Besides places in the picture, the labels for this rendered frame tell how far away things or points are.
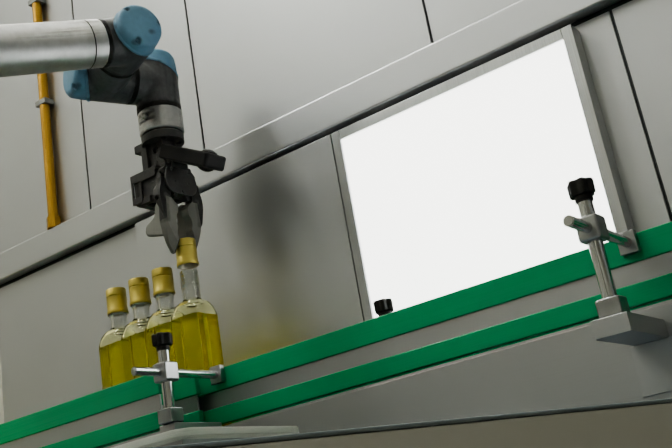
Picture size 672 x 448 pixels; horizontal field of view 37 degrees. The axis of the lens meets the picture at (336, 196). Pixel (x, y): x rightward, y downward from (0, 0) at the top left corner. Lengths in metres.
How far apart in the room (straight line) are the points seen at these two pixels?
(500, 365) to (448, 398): 0.08
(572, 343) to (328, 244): 0.55
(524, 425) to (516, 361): 0.54
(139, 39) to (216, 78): 0.35
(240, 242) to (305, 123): 0.23
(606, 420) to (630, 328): 0.32
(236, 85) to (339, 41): 0.23
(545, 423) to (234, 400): 0.86
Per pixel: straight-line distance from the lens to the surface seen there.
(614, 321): 1.04
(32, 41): 1.52
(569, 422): 0.70
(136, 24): 1.58
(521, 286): 1.23
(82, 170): 2.11
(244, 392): 1.47
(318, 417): 1.36
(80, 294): 2.06
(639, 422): 0.75
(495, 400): 1.22
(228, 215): 1.75
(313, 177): 1.64
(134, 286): 1.69
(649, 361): 1.14
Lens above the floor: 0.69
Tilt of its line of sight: 19 degrees up
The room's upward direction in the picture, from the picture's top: 10 degrees counter-clockwise
